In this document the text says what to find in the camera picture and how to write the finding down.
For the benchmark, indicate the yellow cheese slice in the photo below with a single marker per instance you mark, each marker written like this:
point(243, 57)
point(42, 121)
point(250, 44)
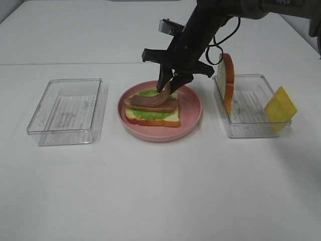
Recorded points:
point(280, 109)

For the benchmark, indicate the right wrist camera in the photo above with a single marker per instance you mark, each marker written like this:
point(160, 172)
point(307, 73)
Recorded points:
point(169, 27)

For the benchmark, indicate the bacon strip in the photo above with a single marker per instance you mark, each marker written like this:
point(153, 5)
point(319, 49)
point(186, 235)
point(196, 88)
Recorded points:
point(168, 106)
point(152, 101)

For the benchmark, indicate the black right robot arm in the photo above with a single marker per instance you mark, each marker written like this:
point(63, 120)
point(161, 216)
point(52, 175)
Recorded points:
point(209, 16)

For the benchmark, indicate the right clear plastic container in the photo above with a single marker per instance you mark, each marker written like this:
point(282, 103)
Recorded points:
point(247, 118)

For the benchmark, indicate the bread slice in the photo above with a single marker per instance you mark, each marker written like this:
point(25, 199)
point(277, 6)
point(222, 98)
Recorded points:
point(225, 80)
point(172, 120)

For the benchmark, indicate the green lettuce leaf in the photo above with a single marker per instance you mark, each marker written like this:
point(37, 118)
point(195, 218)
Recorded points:
point(149, 114)

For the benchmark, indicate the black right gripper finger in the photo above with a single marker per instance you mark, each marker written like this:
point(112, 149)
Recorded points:
point(165, 75)
point(179, 79)

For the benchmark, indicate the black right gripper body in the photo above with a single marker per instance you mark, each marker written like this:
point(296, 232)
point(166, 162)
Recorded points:
point(180, 58)

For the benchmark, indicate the pink round plate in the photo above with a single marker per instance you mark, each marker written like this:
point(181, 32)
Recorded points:
point(190, 113)

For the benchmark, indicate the left clear plastic container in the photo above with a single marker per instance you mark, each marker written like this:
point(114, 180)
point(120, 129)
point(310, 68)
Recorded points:
point(70, 112)

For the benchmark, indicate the clear plastic container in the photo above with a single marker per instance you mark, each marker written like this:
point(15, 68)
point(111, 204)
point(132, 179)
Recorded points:
point(70, 112)
point(247, 118)

